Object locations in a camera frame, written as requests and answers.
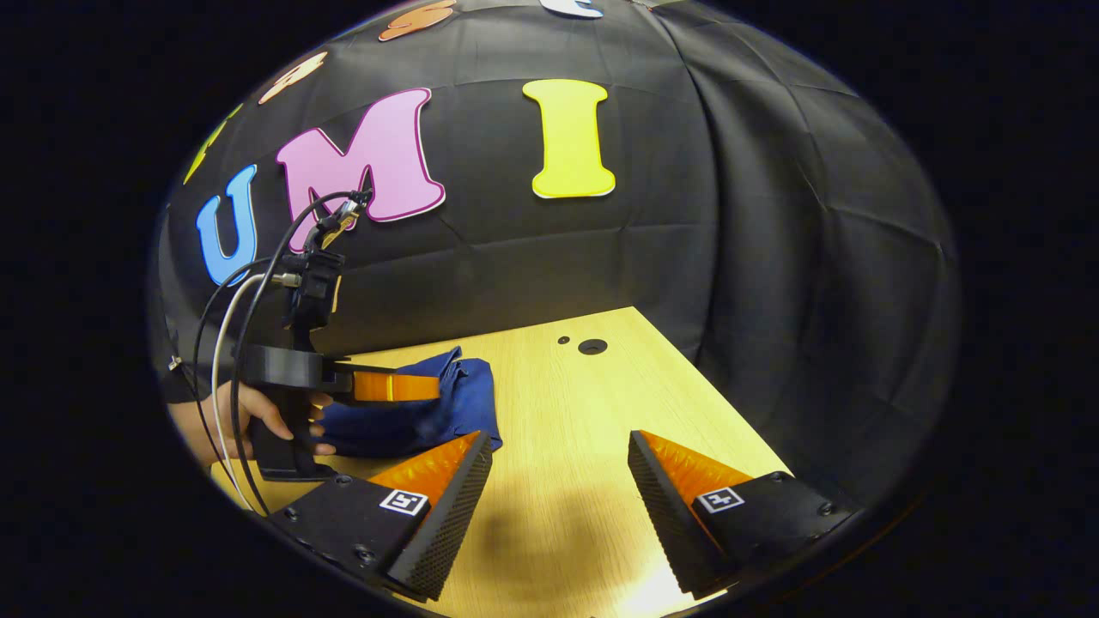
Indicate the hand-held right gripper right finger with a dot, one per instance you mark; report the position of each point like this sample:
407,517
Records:
665,524

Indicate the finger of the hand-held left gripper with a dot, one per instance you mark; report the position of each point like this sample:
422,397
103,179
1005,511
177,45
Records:
395,386

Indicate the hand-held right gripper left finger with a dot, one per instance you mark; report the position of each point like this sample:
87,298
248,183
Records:
446,524

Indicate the blue denim jeans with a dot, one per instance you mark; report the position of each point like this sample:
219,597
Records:
464,403

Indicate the black backdrop cloth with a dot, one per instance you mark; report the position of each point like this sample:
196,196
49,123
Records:
687,257

